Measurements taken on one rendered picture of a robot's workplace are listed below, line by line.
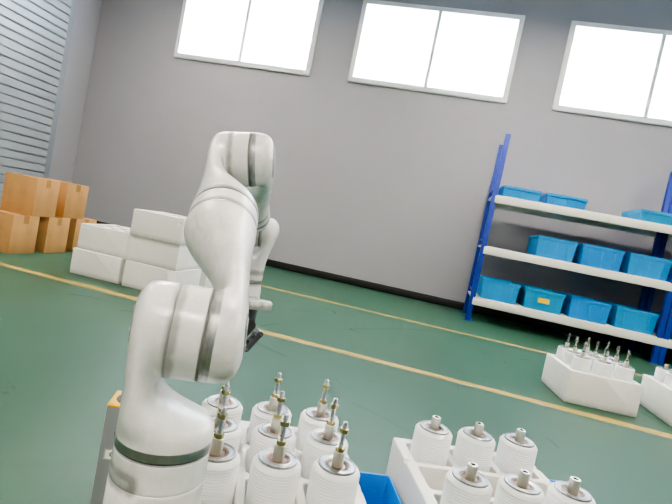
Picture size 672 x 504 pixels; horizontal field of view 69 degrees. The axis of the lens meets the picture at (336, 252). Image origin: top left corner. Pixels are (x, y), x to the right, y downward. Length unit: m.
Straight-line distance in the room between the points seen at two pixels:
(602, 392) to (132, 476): 2.82
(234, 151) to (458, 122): 5.38
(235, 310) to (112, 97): 7.24
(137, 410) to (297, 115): 6.02
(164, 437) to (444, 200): 5.59
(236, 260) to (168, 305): 0.11
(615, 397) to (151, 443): 2.86
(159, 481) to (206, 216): 0.29
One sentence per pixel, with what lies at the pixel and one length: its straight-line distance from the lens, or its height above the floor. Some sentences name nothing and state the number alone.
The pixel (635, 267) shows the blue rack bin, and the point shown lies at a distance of 5.55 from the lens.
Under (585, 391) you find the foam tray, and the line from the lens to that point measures 3.09.
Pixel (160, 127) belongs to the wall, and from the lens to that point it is 7.16.
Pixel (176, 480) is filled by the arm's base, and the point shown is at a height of 0.46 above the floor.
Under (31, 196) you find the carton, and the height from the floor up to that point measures 0.45.
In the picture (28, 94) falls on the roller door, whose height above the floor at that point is 1.49.
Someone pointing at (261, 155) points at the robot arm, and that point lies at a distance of 0.81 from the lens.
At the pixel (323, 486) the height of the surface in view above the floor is 0.23.
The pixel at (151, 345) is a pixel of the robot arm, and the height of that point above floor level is 0.58.
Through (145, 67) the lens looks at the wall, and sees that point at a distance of 7.49.
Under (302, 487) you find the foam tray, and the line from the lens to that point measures 1.10.
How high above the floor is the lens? 0.72
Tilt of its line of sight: 3 degrees down
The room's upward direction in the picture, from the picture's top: 11 degrees clockwise
